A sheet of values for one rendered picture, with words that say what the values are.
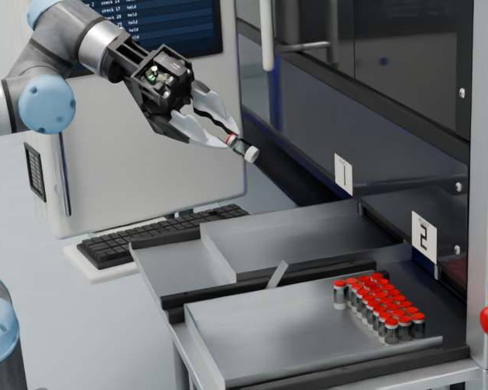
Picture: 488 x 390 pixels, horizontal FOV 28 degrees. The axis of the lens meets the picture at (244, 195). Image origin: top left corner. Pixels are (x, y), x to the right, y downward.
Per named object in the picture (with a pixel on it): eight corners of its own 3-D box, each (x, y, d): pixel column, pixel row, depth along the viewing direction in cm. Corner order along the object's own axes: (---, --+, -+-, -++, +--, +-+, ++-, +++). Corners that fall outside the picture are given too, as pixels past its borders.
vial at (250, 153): (260, 155, 136) (235, 138, 137) (260, 147, 134) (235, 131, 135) (250, 165, 135) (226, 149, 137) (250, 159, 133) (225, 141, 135)
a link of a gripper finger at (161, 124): (180, 145, 135) (137, 108, 138) (182, 150, 137) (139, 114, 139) (204, 124, 137) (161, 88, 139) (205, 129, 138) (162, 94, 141)
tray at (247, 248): (357, 213, 204) (356, 197, 203) (411, 259, 181) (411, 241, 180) (201, 239, 196) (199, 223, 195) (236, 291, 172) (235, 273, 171)
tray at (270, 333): (373, 287, 171) (372, 269, 169) (441, 357, 147) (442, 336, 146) (185, 323, 162) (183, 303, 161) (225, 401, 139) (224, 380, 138)
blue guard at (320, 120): (176, 49, 320) (172, -7, 313) (469, 282, 144) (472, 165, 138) (174, 49, 320) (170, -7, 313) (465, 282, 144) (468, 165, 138)
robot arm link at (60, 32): (39, 37, 149) (68, -9, 149) (91, 74, 146) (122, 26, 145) (12, 25, 142) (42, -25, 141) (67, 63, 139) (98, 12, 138)
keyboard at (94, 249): (236, 210, 231) (235, 200, 231) (265, 227, 220) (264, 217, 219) (76, 249, 214) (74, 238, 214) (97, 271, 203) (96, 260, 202)
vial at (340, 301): (344, 303, 165) (343, 278, 164) (348, 309, 163) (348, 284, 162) (331, 306, 165) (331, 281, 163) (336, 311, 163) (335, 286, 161)
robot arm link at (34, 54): (-6, 111, 137) (36, 45, 136) (-12, 94, 147) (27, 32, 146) (42, 138, 140) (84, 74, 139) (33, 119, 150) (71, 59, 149)
